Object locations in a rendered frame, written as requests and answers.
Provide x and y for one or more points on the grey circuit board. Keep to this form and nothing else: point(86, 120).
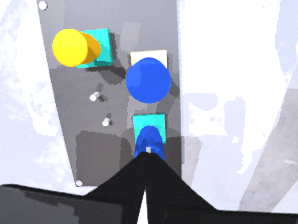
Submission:
point(114, 67)

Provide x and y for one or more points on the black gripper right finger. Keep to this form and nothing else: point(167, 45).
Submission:
point(170, 200)

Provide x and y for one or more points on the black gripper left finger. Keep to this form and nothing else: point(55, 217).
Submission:
point(116, 201)

